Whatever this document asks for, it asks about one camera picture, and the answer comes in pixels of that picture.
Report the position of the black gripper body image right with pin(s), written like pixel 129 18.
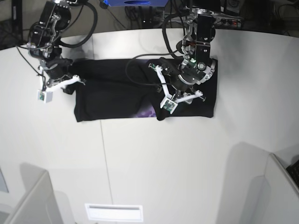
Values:
pixel 181 81

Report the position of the blue box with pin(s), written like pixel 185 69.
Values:
pixel 131 3

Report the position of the white partition panel left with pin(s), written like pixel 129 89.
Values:
pixel 37 206

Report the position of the white table slot plate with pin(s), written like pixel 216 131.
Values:
pixel 114 213

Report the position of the black keyboard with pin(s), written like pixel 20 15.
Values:
pixel 293 171

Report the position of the black T-shirt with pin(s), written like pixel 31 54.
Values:
pixel 117 89

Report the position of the black cabinet edge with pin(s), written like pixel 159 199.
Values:
pixel 17 25

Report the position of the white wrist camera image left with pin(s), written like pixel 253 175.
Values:
pixel 45 93

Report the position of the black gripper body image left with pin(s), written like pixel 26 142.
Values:
pixel 53 71

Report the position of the white partition panel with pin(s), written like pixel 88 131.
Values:
pixel 283 198
pixel 37 206

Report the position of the white partition panel right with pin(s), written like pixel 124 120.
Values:
pixel 283 198

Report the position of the white power strip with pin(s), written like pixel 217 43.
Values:
pixel 220 21

